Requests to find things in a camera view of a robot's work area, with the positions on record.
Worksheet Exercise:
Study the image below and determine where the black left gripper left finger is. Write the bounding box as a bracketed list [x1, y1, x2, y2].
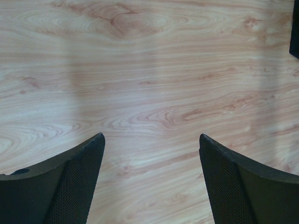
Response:
[0, 133, 105, 224]

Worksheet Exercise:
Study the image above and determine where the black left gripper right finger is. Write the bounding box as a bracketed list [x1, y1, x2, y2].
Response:
[199, 134, 299, 224]

